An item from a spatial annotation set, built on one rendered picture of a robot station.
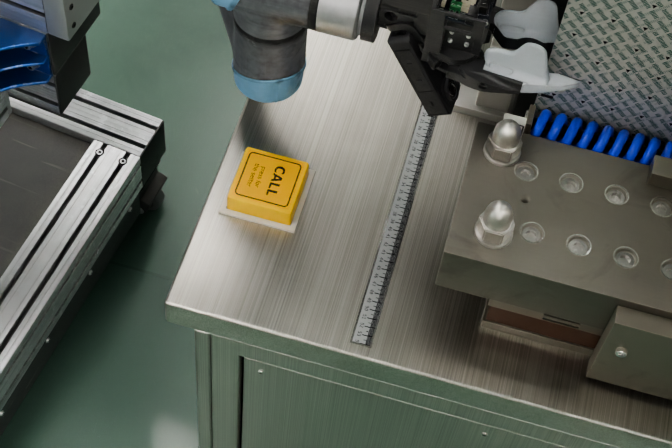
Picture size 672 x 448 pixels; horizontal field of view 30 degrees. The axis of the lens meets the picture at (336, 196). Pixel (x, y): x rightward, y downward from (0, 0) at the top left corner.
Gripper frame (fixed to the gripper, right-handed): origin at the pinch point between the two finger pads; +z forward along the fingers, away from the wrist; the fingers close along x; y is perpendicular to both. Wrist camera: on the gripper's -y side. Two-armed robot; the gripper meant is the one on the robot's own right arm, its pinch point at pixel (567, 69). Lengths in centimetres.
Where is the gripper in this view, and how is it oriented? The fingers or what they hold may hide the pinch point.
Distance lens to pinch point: 123.5
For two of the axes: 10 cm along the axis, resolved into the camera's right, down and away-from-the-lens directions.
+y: 0.7, -5.6, -8.2
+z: 9.6, 2.6, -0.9
